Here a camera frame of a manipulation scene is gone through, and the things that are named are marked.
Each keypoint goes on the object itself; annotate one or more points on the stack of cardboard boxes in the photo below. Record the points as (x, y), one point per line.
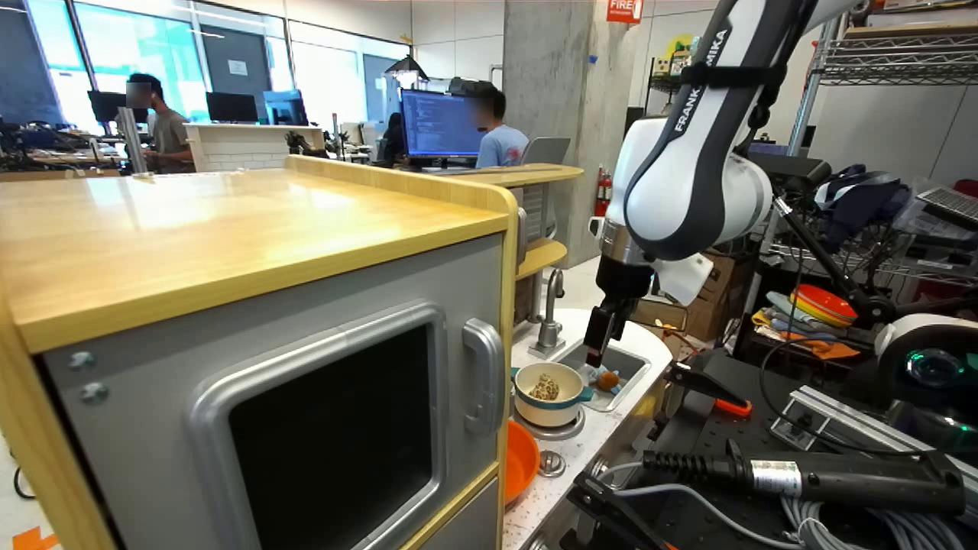
(718, 294)

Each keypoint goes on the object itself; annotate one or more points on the heap of coloured cloths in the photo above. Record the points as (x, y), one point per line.
(795, 336)

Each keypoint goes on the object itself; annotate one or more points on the orange bowl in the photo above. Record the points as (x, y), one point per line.
(519, 462)

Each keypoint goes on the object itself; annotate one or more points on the toy sink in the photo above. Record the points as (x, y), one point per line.
(630, 367)

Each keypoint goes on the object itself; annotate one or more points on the silver toy tap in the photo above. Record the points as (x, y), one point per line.
(550, 321)

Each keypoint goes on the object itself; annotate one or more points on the black shelf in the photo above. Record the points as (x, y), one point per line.
(672, 69)

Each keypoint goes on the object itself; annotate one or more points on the orange and blue toy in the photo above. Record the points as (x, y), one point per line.
(607, 380)

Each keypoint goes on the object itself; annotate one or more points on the person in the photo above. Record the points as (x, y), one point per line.
(393, 141)
(500, 141)
(168, 134)

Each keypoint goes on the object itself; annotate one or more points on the toy kitchen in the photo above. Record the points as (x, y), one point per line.
(229, 252)

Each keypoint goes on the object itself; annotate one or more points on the laptop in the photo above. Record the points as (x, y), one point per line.
(951, 202)

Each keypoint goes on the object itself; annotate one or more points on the toy oven door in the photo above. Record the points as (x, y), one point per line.
(306, 428)

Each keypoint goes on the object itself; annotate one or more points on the aluminium rail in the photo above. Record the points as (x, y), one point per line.
(840, 424)

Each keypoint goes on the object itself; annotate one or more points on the dark blue bag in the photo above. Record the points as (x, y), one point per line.
(859, 202)

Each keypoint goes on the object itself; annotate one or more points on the white counter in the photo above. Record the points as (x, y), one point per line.
(244, 145)

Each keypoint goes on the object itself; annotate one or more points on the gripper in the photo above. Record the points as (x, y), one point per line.
(625, 279)

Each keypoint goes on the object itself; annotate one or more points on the speckled toy food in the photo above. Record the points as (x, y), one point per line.
(545, 388)

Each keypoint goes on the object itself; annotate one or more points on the fire extinguisher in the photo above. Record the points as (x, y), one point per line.
(603, 195)

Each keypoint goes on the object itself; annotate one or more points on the toy burner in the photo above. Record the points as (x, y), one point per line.
(565, 430)

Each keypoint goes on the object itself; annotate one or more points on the dark monitor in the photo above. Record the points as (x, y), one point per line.
(105, 105)
(231, 107)

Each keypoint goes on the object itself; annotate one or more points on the monitor with blue screen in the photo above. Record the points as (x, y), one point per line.
(439, 122)

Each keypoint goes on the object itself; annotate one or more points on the grey office chair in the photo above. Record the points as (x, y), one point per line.
(544, 153)

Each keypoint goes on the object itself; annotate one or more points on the cream pot with teal rim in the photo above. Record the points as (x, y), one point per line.
(546, 412)

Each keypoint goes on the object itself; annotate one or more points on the black pendant lamp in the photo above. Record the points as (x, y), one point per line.
(406, 69)

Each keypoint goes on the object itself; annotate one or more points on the stack of coloured plates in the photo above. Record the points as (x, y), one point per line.
(825, 305)

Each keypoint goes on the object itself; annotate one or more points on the red wall sign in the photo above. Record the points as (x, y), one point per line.
(625, 10)

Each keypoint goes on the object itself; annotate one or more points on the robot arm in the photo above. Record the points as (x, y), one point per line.
(688, 191)

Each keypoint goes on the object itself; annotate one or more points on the stove knob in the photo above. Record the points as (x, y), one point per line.
(552, 464)

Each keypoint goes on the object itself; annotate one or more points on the black clamp with orange tip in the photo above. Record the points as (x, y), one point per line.
(707, 386)

